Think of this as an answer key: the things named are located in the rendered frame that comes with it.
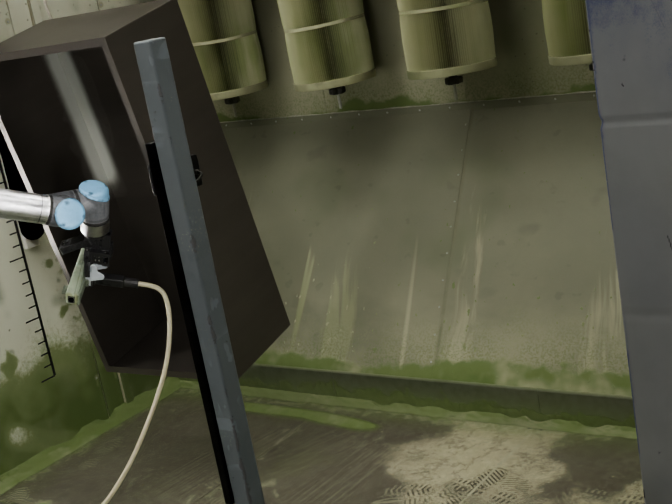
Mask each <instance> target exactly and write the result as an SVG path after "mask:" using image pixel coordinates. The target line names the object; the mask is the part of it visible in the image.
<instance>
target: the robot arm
mask: <svg viewBox="0 0 672 504"><path fill-rule="evenodd" d="M109 200H110V195H109V189H108V187H107V186H106V185H105V184H104V183H102V182H100V181H97V180H87V181H84V182H82V183H81V184H80V185H79V189H74V190H69V191H63V192H57V193H52V194H46V195H45V194H43V195H42V194H36V193H29V192H22V191H16V190H9V189H2V188H0V218H1V219H9V220H16V221H23V222H30V223H38V224H42V225H47V226H54V227H61V228H62V229H65V230H72V229H76V228H78V227H79V226H80V230H81V232H82V233H83V234H81V235H78V236H75V237H73V238H70V239H67V240H64V241H62V242H61V244H60V247H59V250H60V251H61V253H62V254H63V255H64V254H67V253H70V252H72V251H75V250H78V249H81V248H84V249H85V250H84V273H85V279H88V280H89V286H91V281H96V280H103V279H104V275H103V274H102V273H100V272H98V270H101V269H106V268H107V267H109V259H111V257H112V254H113V241H111V235H112V229H110V219H109ZM106 262H107V263H106ZM91 270H92V272H91Z"/></svg>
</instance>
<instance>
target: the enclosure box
mask: <svg viewBox="0 0 672 504"><path fill-rule="evenodd" d="M160 37H165V39H166V43H167V48H168V52H169V57H170V62H171V66H172V71H173V76H174V80H175V85H176V90H177V94H178V99H179V104H180V108H181V113H182V118H183V122H184V127H185V132H186V136H187V141H188V146H189V150H190V155H191V154H196V155H197V157H198V162H199V167H200V171H201V172H202V173H203V176H202V181H203V184H202V185H201V186H199V187H197V188H198V192H199V197H200V202H201V206H202V211H203V216H204V220H205V225H206V230H207V234H208V239H209V244H210V248H211V253H212V258H213V262H214V267H215V272H216V276H217V281H218V286H219V290H220V295H221V300H222V304H223V309H224V314H225V318H226V323H227V328H228V332H229V337H230V342H231V346H232V351H233V356H234V360H235V365H236V370H237V374H238V379H239V378H240V377H241V376H242V375H243V374H244V373H245V372H246V371H247V370H248V369H249V368H250V367H251V366H252V365H253V364H254V362H255V361H256V360H257V359H258V358H259V357H260V356H261V355H262V354H263V353H264V352H265V351H266V350H267V349H268V348H269V347H270V346H271V345H272V344H273V343H274V342H275V340H276V339H277V338H278V337H279V336H280V335H281V334H282V333H283V332H284V331H285V330H286V329H287V328H288V327H289V326H290V322H289V319H288V316H287V313H286V310H285V307H284V304H283V302H282V299H281V296H280V293H279V290H278V287H277V284H276V282H275V279H274V276H273V273H272V270H271V267H270V264H269V262H268V259H267V256H266V253H265V250H264V247H263V244H262V242H261V239H260V236H259V233H258V230H257V227H256V224H255V221H254V219H253V216H252V213H251V210H250V207H249V204H248V201H247V199H246V196H245V193H244V190H243V187H242V184H241V181H240V179H239V176H238V173H237V170H236V167H235V164H234V161H233V159H232V156H231V153H230V150H229V147H228V144H227V141H226V139H225V136H224V133H223V130H222V127H221V124H220V121H219V118H218V116H217V113H216V110H215V107H214V104H213V101H212V98H211V96H210V93H209V90H208V87H207V84H206V81H205V78H204V76H203V73H202V70H201V67H200V64H199V61H198V58H197V56H196V53H195V50H194V47H193V44H192V41H191V38H190V36H189V33H188V30H187V27H186V24H185V21H184V18H183V15H182V13H181V10H180V7H179V4H178V1H177V0H158V1H152V2H146V3H141V4H135V5H129V6H123V7H118V8H112V9H106V10H101V11H95V12H89V13H84V14H78V15H72V16H67V17H61V18H55V19H49V20H44V21H42V22H40V23H38V24H36V25H34V26H32V27H30V28H28V29H26V30H24V31H22V32H20V33H18V34H16V35H14V36H12V37H10V38H8V39H6V40H5V41H3V42H1V43H0V129H1V132H2V134H3V136H4V139H5V141H6V143H7V145H8V148H9V150H10V152H11V155H12V157H13V159H14V161H15V164H16V166H17V168H18V171H19V173H20V175H21V177H22V180H23V182H24V184H25V187H26V189H27V191H28V192H29V193H36V194H42V195H43V194H45V195H46V194H52V193H57V192H63V191H69V190H74V189H79V185H80V184H81V183H82V182H84V181H87V180H97V181H100V182H102V183H104V184H105V185H106V186H107V187H108V189H109V195H110V200H109V219H110V229H112V235H111V241H113V254H112V257H111V259H109V267H107V268H106V269H101V270H98V272H102V273H109V274H117V275H124V276H125V278H126V277H127V278H134V279H139V281H141V282H147V283H152V284H155V285H158V286H160V287H161V288H162V289H163V290H164V291H165V292H166V294H167V296H168V299H169V302H170V307H171V314H172V344H171V353H170V360H169V365H168V369H167V374H166V376H167V377H180V378H192V379H197V374H196V370H195V365H194V361H193V356H192V352H191V347H190V343H189V338H188V334H187V329H186V325H185V320H184V316H183V312H182V307H181V303H180V298H179V294H178V289H177V285H176V280H175V276H174V271H173V267H172V262H171V258H170V254H169V249H168V245H167V240H166V236H165V231H164V227H163V222H162V218H161V213H160V209H159V204H158V200H157V196H155V195H154V194H153V190H152V186H151V181H150V177H149V172H148V168H147V166H148V165H149V160H148V155H147V151H146V146H145V144H146V143H149V142H152V141H155V140H154V135H153V131H152V126H151V122H150V117H149V113H148V108H147V104H146V99H145V95H144V90H143V86H142V81H141V77H140V72H139V68H138V63H137V59H136V54H135V49H134V43H135V42H139V41H143V40H147V39H153V38H160ZM43 228H44V230H45V232H46V234H47V237H48V239H49V241H50V244H51V246H52V248H53V250H54V253H55V255H56V257H57V260H58V262H59V264H60V266H61V269H62V271H63V273H64V276H65V278H66V280H67V282H68V285H69V282H70V280H71V277H72V274H73V271H74V268H75V266H76V262H77V260H78V257H79V254H80V251H81V249H78V250H75V251H72V252H70V253H67V254H64V255H63V254H62V253H61V251H60V250H59V247H60V244H61V242H62V241H64V240H67V239H70V238H73V237H75V236H78V235H81V234H83V233H82V232H81V230H80V226H79V227H78V228H76V229H72V230H65V229H62V228H61V227H54V226H47V225H43ZM77 305H78V303H77ZM78 308H79V310H80V312H81V314H82V317H83V319H84V321H85V323H86V326H87V328H88V330H89V333H90V335H91V337H92V339H93V342H94V344H95V346H96V349H97V351H98V353H99V355H100V358H101V360H102V362H103V365H104V367H105V369H106V371H107V372H117V373H129V374H142V375H154V376H161V374H162V370H163V366H164V360H165V354H166V346H167V313H166V307H165V302H164V299H163V297H162V295H161V294H160V292H158V291H157V290H155V289H152V288H147V287H141V286H138V288H132V287H125V286H124V287H123V288H120V287H113V286H105V285H98V284H96V283H95V285H93V286H92V288H91V286H89V287H86V286H85V289H84V292H83V295H82V298H81V302H80V305H78Z"/></svg>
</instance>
